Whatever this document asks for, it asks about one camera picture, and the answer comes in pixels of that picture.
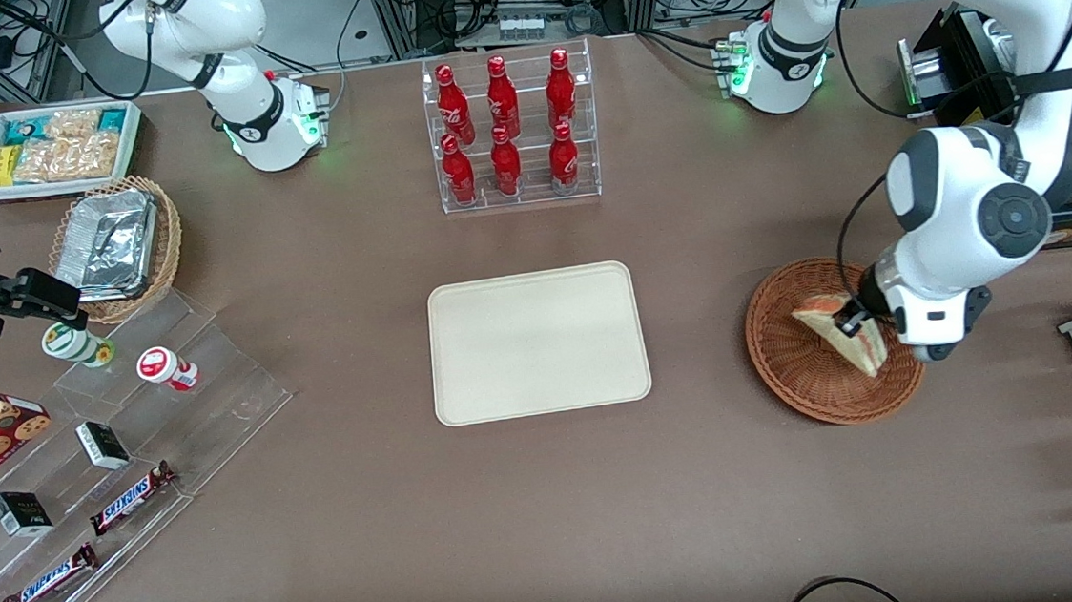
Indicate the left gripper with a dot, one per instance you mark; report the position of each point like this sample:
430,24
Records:
870,298

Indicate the triangle sandwich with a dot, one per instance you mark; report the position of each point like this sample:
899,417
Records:
861,352

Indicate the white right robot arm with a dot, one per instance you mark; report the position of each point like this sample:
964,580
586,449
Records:
227,19

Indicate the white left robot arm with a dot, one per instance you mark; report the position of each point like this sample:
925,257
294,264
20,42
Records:
1005,63

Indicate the round brown wicker basket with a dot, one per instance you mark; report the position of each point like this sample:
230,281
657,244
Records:
790,367

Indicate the tan wicker basket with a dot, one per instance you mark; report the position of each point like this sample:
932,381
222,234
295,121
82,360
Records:
166,244

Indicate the cream plastic serving tray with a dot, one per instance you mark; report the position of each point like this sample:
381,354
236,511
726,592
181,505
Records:
539,344

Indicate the green label yogurt bottle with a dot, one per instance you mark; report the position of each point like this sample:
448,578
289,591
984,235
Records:
75,344

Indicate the stacked aluminium foil containers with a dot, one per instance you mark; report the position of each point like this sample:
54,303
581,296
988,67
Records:
106,244

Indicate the white rectangular snack bin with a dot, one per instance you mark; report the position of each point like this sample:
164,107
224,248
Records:
58,188

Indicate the yellow snack packet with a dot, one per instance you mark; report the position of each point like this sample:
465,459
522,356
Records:
4,166

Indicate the large clear nut bag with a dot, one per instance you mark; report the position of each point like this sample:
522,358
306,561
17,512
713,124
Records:
70,158

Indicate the red label yogurt bottle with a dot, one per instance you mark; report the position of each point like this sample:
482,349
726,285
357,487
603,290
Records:
163,367

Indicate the teal snack packet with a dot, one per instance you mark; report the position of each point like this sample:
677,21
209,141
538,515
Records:
111,120
21,130

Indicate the small black carton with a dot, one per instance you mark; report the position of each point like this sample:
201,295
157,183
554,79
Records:
102,445
22,514

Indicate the small clear nut bag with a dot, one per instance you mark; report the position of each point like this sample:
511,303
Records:
72,123

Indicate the clear acrylic stepped stand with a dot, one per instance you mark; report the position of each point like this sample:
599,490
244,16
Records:
219,402

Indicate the Snickers chocolate bar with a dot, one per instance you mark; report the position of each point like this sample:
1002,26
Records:
49,581
131,498

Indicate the steel food pan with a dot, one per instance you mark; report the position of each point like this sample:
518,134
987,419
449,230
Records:
996,40

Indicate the red cola bottle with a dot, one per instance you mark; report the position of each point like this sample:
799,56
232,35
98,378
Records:
502,98
506,167
459,175
454,106
560,88
564,163

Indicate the clear acrylic bottle rack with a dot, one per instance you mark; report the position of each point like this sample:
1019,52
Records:
535,196

